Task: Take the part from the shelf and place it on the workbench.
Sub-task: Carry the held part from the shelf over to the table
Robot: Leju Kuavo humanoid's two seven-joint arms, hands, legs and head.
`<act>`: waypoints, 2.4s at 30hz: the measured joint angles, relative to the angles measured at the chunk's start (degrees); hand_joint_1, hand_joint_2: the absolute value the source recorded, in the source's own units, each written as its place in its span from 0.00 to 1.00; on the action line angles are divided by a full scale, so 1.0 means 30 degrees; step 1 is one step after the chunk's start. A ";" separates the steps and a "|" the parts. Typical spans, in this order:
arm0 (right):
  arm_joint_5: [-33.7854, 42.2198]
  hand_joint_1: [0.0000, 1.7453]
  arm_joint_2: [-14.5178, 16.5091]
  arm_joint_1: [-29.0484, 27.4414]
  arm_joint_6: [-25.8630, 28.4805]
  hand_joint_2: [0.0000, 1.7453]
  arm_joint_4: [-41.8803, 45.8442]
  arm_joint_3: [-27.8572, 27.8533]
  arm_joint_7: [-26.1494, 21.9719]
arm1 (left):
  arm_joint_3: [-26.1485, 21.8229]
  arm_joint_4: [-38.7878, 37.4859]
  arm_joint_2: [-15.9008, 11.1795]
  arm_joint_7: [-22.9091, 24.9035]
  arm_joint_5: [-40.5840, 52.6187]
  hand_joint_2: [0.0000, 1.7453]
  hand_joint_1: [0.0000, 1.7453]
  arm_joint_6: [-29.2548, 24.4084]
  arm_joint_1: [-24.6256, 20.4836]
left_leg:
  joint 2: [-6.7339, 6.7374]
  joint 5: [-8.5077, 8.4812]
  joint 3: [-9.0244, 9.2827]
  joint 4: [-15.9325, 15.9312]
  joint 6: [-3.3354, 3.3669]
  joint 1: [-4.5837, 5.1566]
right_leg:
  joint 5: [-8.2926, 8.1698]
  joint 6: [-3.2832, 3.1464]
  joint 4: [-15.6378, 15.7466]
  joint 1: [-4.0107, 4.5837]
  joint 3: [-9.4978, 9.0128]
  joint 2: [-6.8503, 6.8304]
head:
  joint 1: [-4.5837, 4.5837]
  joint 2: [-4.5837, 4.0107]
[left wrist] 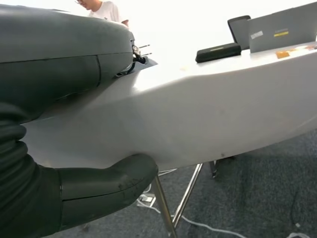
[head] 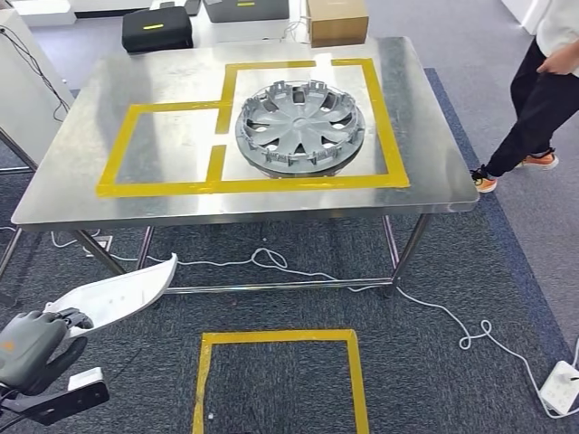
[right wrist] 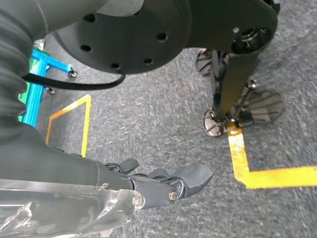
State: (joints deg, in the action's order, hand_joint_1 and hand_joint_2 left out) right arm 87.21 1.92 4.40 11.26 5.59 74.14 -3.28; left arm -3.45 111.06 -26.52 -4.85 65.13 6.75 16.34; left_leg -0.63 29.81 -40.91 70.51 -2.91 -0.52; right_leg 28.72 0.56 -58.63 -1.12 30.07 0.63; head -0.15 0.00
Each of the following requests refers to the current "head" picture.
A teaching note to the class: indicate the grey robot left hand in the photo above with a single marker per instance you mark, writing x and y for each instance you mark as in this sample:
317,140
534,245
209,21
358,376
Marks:
32,353

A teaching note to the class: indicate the white curved plastic panel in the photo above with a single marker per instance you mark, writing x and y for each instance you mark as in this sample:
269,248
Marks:
122,293

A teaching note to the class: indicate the stainless steel workbench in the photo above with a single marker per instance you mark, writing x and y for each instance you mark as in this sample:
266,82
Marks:
158,144

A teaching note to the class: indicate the yellow tape on workbench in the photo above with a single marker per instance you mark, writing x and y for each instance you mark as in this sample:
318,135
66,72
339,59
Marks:
316,183

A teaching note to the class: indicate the metal floor socket plate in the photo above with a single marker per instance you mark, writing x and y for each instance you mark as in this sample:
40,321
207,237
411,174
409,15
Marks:
102,244

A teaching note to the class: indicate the white panel board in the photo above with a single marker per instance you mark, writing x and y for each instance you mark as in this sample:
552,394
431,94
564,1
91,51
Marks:
23,108

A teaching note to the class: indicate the yellow floor tape outline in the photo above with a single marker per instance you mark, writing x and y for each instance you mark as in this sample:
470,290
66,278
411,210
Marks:
275,336

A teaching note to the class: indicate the white low plinth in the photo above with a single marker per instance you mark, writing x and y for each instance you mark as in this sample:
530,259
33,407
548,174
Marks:
45,13

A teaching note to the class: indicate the black zip case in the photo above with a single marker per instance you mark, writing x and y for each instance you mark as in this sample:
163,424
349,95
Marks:
156,30

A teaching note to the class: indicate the dark smartphone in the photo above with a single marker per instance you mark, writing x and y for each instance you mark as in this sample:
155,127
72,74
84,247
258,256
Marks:
166,3
193,7

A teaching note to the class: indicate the grey plastic wheel cover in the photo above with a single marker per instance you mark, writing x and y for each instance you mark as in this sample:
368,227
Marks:
298,129

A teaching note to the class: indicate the grey laptop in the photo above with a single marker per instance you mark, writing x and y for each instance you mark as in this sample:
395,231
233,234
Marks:
246,12

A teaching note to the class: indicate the brown cardboard box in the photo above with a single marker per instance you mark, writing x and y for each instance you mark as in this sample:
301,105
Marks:
337,21

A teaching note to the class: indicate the white power strip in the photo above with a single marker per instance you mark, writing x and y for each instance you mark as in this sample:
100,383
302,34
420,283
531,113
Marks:
561,389

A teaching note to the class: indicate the person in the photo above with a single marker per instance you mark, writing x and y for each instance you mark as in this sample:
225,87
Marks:
534,114

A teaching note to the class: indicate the white display plinth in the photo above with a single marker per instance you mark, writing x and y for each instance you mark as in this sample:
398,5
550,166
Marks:
520,12

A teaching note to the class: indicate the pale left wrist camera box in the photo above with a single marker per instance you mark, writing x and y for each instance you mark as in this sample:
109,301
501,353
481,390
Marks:
86,378

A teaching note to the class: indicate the grey metal frame leg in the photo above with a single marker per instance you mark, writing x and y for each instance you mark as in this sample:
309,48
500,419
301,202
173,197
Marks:
18,150

